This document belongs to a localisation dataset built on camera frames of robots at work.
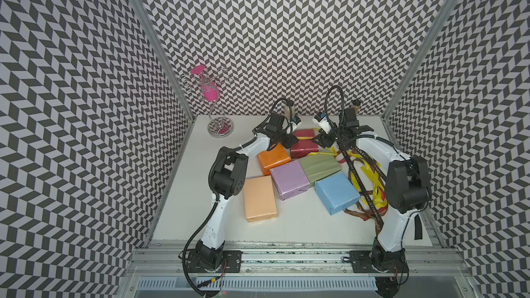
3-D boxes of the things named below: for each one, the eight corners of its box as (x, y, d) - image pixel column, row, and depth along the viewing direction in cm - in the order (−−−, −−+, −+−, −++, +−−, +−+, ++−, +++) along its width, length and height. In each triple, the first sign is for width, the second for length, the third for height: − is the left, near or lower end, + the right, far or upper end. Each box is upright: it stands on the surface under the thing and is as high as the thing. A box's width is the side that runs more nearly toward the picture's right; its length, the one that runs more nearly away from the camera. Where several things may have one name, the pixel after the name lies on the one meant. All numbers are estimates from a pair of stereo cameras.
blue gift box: (330, 216, 85) (335, 208, 78) (314, 189, 93) (317, 180, 86) (357, 203, 89) (364, 195, 82) (340, 178, 96) (345, 168, 90)
